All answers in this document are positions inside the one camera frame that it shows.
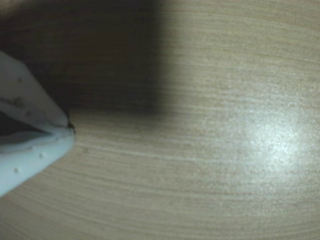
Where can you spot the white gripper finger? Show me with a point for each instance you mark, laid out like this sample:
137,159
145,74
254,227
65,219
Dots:
27,100
37,155

